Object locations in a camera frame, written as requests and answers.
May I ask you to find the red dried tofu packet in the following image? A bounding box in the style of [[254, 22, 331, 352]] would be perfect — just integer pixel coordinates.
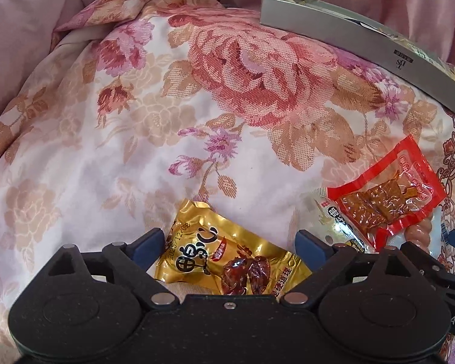
[[322, 136, 446, 251]]

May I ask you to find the grey snack box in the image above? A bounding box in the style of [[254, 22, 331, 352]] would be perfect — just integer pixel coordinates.
[[260, 0, 455, 114]]

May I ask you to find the white black-print snack packet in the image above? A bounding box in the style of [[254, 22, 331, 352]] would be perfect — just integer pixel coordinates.
[[312, 189, 376, 254]]

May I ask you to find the gold duck snack packet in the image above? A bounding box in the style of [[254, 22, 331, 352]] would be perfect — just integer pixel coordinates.
[[155, 200, 312, 298]]

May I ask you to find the floral pink bed quilt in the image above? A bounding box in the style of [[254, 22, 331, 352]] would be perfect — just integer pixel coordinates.
[[0, 0, 455, 363]]

